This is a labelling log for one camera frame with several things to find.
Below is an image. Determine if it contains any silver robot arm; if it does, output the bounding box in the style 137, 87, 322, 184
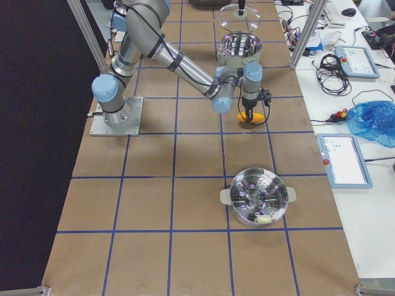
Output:
91, 1, 271, 134

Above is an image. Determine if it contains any steel steamer basket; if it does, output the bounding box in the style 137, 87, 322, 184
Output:
220, 168, 297, 228

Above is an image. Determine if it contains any black computer mouse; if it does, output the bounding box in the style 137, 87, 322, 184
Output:
341, 8, 356, 17

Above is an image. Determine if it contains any grey cooking pot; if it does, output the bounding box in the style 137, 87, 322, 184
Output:
217, 32, 262, 68

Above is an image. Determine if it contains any white keyboard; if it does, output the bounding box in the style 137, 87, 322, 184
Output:
322, 1, 346, 28

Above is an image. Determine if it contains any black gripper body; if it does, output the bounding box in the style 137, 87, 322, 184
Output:
242, 96, 258, 110

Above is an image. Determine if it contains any aluminium frame post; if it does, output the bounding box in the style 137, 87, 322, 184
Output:
67, 0, 107, 73
289, 0, 326, 70

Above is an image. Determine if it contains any blue plastic bag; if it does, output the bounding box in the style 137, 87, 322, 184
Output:
346, 101, 394, 148

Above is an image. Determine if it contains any aluminium frame post left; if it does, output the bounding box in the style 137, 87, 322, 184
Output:
67, 0, 107, 73

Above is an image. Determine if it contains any teach pendant tablet near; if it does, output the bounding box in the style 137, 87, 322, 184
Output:
316, 133, 373, 189

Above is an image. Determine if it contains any emergency stop button box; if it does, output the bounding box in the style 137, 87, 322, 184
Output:
330, 110, 347, 123

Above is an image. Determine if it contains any teach pendant tablet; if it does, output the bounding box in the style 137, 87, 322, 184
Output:
335, 46, 380, 79
316, 133, 373, 189

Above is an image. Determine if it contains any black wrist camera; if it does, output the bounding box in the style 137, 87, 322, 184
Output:
258, 89, 272, 108

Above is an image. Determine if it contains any teach pendant tablet far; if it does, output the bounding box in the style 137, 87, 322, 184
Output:
335, 46, 380, 79

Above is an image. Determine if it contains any yellow corn cob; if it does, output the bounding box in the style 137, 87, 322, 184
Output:
237, 112, 265, 124

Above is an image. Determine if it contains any black coiled cable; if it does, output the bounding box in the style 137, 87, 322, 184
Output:
311, 54, 351, 96

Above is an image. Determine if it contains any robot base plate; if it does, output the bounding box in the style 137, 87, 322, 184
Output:
89, 97, 144, 136

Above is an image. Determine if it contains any glass pot lid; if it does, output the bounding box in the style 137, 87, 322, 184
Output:
217, 3, 261, 33

